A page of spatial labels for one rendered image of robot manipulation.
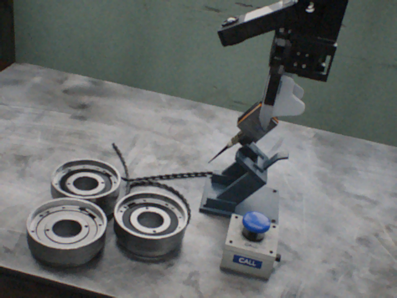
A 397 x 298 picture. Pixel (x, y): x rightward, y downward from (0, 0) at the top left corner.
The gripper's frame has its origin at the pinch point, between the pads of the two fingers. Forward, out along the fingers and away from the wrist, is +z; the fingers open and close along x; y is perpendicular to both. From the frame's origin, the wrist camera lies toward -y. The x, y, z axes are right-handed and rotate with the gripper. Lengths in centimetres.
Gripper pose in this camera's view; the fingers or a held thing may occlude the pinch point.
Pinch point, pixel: (262, 116)
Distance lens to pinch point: 78.1
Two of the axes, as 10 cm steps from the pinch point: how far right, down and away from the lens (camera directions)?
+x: 1.6, -5.0, 8.5
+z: -1.5, 8.4, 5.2
